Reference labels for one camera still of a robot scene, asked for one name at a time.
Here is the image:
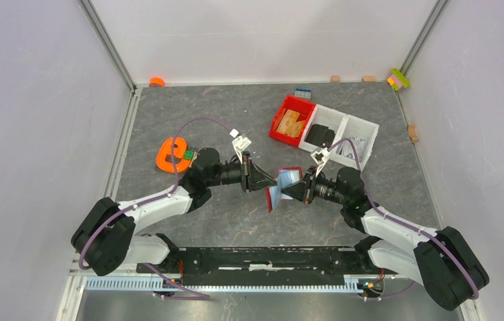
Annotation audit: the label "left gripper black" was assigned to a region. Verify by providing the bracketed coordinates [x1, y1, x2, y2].
[207, 152, 277, 193]

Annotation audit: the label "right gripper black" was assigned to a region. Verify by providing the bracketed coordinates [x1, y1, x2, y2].
[280, 166, 348, 206]

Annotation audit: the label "red leather card holder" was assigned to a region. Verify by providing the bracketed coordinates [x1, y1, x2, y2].
[265, 167, 303, 213]

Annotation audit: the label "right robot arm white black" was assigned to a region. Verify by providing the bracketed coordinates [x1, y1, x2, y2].
[282, 167, 490, 310]

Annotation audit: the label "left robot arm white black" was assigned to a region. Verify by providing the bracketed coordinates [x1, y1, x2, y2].
[71, 148, 277, 276]

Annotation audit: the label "black cards in white bin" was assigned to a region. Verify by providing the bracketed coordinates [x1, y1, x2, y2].
[304, 124, 336, 148]

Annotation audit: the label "silver cards in white bin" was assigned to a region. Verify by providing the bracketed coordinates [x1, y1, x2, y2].
[338, 136, 367, 162]

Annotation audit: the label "white divided plastic bin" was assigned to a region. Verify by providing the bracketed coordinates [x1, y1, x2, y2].
[299, 104, 379, 169]

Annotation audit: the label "green toy brick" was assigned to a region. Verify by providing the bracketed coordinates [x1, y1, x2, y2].
[183, 150, 195, 160]

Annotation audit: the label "red plastic bin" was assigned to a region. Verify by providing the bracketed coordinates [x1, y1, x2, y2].
[269, 95, 316, 147]

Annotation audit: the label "blue white small block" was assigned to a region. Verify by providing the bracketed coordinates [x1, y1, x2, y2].
[294, 88, 311, 100]

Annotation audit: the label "wooden piece right edge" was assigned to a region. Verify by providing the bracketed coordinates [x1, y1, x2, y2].
[407, 124, 420, 144]

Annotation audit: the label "small orange cap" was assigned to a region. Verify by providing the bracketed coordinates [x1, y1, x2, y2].
[148, 77, 165, 88]

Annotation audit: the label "colourful toy brick stack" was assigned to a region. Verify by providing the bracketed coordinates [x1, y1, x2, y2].
[386, 68, 411, 92]

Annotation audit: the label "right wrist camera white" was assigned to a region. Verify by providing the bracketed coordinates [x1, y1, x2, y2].
[310, 148, 330, 177]

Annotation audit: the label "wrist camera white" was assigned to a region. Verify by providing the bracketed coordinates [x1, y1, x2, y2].
[229, 128, 251, 163]
[310, 148, 330, 177]

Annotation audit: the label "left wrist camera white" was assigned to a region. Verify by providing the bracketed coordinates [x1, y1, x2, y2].
[229, 128, 251, 163]

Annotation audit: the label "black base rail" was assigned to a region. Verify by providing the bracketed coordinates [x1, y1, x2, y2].
[155, 246, 391, 275]

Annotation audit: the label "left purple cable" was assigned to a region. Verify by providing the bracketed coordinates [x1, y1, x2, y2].
[78, 116, 235, 301]

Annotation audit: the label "purple cable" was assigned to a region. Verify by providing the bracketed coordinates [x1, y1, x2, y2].
[78, 116, 235, 301]
[329, 137, 481, 302]

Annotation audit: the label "grey slotted cable duct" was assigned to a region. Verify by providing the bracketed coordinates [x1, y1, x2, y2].
[84, 275, 362, 294]

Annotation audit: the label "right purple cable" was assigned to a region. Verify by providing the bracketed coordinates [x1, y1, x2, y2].
[329, 137, 481, 302]

